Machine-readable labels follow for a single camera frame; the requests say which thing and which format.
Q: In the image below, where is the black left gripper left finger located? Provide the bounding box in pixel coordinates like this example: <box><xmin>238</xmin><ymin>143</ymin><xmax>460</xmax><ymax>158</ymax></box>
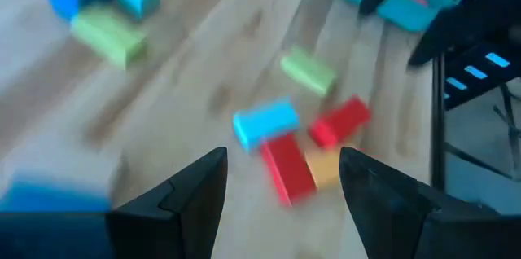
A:
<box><xmin>106</xmin><ymin>147</ymin><xmax>229</xmax><ymax>259</ymax></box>

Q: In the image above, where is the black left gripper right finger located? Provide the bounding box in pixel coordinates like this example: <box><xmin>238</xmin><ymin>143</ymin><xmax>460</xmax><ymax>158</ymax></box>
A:
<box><xmin>338</xmin><ymin>147</ymin><xmax>506</xmax><ymax>259</ymax></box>

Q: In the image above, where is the yellow-orange block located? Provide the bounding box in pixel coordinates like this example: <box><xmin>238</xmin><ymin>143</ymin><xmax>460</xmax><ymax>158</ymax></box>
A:
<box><xmin>304</xmin><ymin>147</ymin><xmax>347</xmax><ymax>191</ymax></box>

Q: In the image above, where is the red block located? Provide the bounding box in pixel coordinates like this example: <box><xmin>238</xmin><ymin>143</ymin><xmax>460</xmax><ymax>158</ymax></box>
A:
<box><xmin>308</xmin><ymin>94</ymin><xmax>372</xmax><ymax>151</ymax></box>
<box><xmin>260</xmin><ymin>131</ymin><xmax>318</xmax><ymax>208</ymax></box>

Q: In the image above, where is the medium green block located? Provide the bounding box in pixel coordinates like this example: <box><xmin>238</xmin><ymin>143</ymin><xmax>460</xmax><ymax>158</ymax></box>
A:
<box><xmin>69</xmin><ymin>4</ymin><xmax>148</xmax><ymax>71</ymax></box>
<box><xmin>279</xmin><ymin>45</ymin><xmax>338</xmax><ymax>98</ymax></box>

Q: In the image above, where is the medium teal block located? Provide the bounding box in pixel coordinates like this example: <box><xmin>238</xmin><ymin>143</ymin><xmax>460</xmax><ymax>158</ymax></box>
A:
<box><xmin>231</xmin><ymin>95</ymin><xmax>301</xmax><ymax>154</ymax></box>

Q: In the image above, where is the teal plastic bin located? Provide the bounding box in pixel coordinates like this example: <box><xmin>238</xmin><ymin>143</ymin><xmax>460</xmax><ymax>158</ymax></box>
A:
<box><xmin>327</xmin><ymin>0</ymin><xmax>469</xmax><ymax>34</ymax></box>

